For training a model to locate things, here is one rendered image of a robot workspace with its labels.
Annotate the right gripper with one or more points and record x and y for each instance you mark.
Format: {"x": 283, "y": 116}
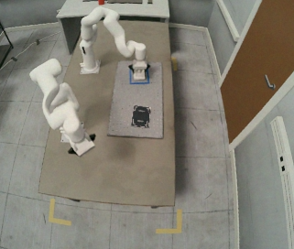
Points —
{"x": 73, "y": 146}

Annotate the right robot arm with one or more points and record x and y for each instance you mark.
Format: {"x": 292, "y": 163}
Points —
{"x": 62, "y": 116}

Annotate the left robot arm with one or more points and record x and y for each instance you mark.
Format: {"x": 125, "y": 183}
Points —
{"x": 89, "y": 33}

